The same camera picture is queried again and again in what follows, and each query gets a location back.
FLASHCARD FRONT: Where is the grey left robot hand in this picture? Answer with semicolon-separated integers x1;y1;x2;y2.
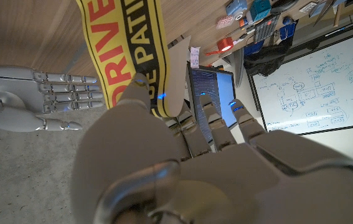
70;73;353;224

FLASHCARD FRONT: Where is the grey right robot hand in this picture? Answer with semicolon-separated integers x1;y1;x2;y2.
0;65;105;133

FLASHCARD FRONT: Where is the yellow new driver bumper sticker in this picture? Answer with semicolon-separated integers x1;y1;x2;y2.
75;0;192;118

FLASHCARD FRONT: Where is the computer monitor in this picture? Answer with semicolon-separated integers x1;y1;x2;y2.
187;63;238;142

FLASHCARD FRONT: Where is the black backpack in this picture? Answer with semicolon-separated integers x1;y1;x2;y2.
243;37;294;77

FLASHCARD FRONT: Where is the white paper tag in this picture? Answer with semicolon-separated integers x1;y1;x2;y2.
190;46;201;69

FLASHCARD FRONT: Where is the blue box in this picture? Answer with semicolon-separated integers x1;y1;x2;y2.
280;17;298;41
243;40;264;57

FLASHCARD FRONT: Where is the whiteboard with writing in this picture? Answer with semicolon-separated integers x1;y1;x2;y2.
247;26;353;136

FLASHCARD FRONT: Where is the orange tape roll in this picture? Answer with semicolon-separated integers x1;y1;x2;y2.
205;36;235;57

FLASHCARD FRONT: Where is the black keyboard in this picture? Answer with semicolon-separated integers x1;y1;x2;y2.
253;14;281;43

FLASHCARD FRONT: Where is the small pink object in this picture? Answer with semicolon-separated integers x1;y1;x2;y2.
215;15;235;30

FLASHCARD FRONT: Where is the small light blue toy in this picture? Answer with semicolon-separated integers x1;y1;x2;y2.
225;0;248;20

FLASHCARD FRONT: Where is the teal blue cube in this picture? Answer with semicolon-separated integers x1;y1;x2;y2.
250;0;272;22

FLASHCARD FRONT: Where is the black laptop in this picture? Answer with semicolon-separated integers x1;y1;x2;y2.
299;0;353;28

